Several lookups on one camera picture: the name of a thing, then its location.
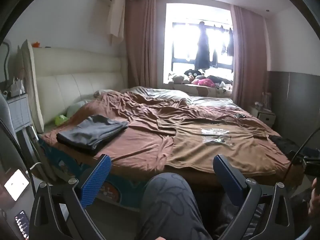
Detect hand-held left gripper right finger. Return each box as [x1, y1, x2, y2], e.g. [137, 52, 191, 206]
[213, 154, 294, 240]

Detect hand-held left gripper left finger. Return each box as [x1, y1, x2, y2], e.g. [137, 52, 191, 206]
[29, 154, 112, 240]

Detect tan printed t-shirt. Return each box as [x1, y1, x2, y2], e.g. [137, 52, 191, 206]
[157, 119, 292, 178]

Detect folded grey clothes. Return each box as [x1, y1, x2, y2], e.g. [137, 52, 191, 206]
[56, 114, 129, 156]

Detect person's right hand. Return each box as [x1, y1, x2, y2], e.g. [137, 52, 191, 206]
[308, 177, 320, 221]

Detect black cloth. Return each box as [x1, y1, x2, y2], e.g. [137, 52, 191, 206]
[269, 134, 304, 155]

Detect blue printed bed base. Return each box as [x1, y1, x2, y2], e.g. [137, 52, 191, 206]
[37, 140, 140, 210]

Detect brown fleece blanket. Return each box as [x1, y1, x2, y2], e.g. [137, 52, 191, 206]
[40, 90, 304, 188]

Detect green toy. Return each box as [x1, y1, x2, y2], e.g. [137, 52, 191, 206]
[55, 114, 69, 127]

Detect white nightstand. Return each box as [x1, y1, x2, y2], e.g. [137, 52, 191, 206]
[250, 105, 277, 127]

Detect white slatted holder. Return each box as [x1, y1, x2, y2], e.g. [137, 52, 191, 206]
[262, 92, 272, 112]

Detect glowing phone screen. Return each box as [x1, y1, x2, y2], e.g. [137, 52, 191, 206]
[4, 169, 30, 202]

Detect pink plush toy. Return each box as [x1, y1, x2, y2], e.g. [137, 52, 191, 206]
[191, 78, 215, 88]

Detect cream padded headboard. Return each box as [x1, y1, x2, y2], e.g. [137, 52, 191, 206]
[21, 40, 129, 133]

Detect grey bedside cabinet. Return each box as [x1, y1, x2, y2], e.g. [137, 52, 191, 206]
[6, 94, 33, 130]

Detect grey duvet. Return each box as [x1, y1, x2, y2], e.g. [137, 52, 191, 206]
[120, 86, 234, 105]

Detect black plush toy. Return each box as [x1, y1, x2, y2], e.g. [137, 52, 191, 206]
[184, 69, 205, 80]

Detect beige plush toy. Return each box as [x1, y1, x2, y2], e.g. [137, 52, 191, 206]
[168, 73, 185, 84]

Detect dark hanging coat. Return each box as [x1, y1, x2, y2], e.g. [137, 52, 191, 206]
[194, 21, 210, 70]

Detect bright window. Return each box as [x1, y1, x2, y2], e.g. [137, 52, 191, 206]
[164, 3, 235, 84]

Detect beige hanging cloth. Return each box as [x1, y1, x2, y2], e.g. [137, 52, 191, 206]
[107, 0, 125, 45]

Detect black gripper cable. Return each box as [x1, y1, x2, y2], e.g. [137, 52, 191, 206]
[287, 127, 320, 178]

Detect white charging cable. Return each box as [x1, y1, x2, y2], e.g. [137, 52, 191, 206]
[29, 162, 42, 178]

